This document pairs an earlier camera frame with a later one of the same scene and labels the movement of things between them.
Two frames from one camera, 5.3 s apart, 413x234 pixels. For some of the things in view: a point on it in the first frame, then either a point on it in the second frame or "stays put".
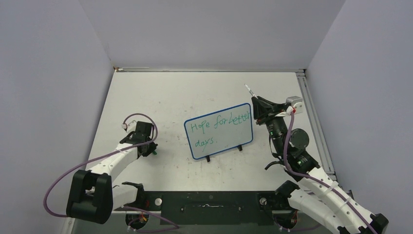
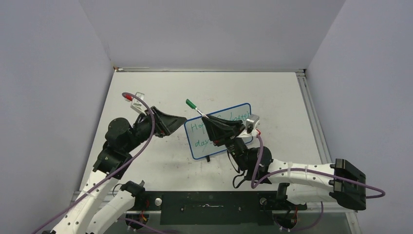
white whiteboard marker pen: [251, 91] -> [201, 113]
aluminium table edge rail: [185, 69] stays put
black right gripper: [258, 108] -> [219, 136]
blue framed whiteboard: [220, 131] stays put
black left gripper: [151, 148] -> [161, 128]
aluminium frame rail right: [320, 133] stays put
